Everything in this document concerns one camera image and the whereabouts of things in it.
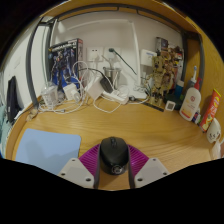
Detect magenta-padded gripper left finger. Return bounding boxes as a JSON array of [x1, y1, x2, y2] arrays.
[[57, 143, 102, 190]]

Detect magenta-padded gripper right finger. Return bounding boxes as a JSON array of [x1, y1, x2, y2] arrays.
[[127, 144, 171, 190]]

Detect black computer mouse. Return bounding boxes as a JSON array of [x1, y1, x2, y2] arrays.
[[99, 136, 130, 176]]

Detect light blue mouse pad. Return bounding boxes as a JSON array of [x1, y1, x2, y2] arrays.
[[14, 128, 83, 176]]

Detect clear plastic cup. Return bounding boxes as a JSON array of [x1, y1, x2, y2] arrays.
[[209, 139, 224, 160]]

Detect small white desk clock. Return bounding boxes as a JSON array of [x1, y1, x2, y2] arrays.
[[164, 99, 176, 112]]

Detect crumpled clear plastic wrapper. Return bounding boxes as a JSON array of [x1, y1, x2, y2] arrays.
[[25, 108, 41, 122]]

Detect white mug with face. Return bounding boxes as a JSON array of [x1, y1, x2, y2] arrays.
[[206, 117, 223, 144]]

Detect white lotion bottle red cap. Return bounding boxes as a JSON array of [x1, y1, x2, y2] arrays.
[[179, 78, 203, 122]]

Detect clear plastic container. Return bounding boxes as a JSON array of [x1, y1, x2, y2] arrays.
[[40, 81, 60, 108]]

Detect white charger block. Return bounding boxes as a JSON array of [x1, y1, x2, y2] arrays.
[[63, 82, 81, 103]]

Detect white power strip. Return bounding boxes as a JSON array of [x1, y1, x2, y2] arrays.
[[101, 89, 129, 105]]

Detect white power adapter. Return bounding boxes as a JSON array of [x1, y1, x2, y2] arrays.
[[84, 77, 107, 101]]

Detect teal blanket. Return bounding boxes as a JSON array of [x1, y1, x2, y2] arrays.
[[0, 103, 8, 149]]

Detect blue bottle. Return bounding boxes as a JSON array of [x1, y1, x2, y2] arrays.
[[174, 79, 185, 100]]

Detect black power adapter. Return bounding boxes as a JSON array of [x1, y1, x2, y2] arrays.
[[99, 77, 115, 94]]

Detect tan robot model figure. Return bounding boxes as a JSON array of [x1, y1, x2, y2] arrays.
[[146, 46, 183, 108]]

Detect white electric toothbrush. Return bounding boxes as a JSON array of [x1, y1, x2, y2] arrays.
[[186, 65, 198, 94]]

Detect robot model kit box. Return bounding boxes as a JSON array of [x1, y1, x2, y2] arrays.
[[47, 37, 84, 91]]

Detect wooden shelf unit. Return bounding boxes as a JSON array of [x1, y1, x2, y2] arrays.
[[41, 0, 204, 34]]

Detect white cable tangle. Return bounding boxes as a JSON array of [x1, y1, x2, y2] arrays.
[[38, 59, 123, 116]]

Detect black plug cable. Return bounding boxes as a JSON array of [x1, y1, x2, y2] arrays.
[[108, 47, 138, 76]]

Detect grey metal desk frame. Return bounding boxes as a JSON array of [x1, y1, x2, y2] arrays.
[[25, 3, 206, 108]]

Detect white wall box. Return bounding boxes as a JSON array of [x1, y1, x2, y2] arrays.
[[139, 48, 158, 67]]

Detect white wall socket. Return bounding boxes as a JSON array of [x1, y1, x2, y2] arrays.
[[86, 46, 104, 63], [103, 46, 123, 61]]

